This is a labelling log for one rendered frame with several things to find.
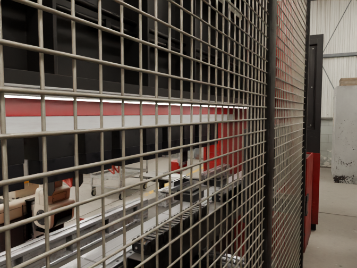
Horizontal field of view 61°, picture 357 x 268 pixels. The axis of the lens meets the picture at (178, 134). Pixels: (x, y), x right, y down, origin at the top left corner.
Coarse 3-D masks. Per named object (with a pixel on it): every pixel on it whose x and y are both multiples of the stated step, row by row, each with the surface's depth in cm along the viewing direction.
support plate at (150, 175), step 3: (153, 171) 213; (144, 174) 202; (147, 174) 202; (150, 174) 202; (153, 174) 202; (159, 174) 202; (183, 174) 202; (186, 174) 202; (144, 177) 197; (147, 177) 196; (150, 177) 195; (165, 177) 194; (171, 177) 194; (171, 180) 187
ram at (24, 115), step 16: (16, 112) 92; (32, 112) 96; (48, 112) 101; (64, 112) 107; (80, 112) 113; (96, 112) 120; (112, 112) 129; (128, 112) 138; (144, 112) 149; (160, 112) 161; (176, 112) 176; (224, 112) 243; (0, 128) 88; (16, 128) 92; (32, 128) 96; (48, 128) 102; (64, 128) 107; (80, 128) 114
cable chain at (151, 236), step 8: (192, 208) 119; (184, 216) 109; (192, 216) 112; (168, 224) 101; (176, 224) 102; (184, 224) 106; (152, 232) 94; (160, 232) 95; (168, 232) 97; (176, 232) 102; (144, 240) 91; (152, 240) 89; (160, 240) 93; (168, 240) 97; (136, 248) 89; (144, 248) 87; (152, 248) 89
